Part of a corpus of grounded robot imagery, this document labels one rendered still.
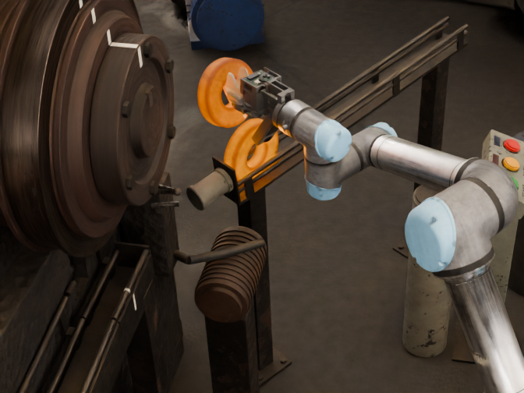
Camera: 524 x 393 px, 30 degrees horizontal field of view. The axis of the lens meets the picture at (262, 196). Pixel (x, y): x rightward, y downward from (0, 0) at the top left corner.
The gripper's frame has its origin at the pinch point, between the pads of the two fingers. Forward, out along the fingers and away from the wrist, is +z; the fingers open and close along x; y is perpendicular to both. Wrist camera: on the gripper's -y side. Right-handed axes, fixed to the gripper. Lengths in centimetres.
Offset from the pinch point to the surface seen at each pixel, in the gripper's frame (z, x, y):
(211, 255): -17.7, 20.3, -26.7
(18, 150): -34, 67, 33
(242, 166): -9.9, 4.4, -14.9
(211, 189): -9.9, 13.4, -16.6
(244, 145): -9.6, 3.5, -9.7
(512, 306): -43, -67, -83
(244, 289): -24.7, 17.0, -34.3
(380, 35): 89, -154, -84
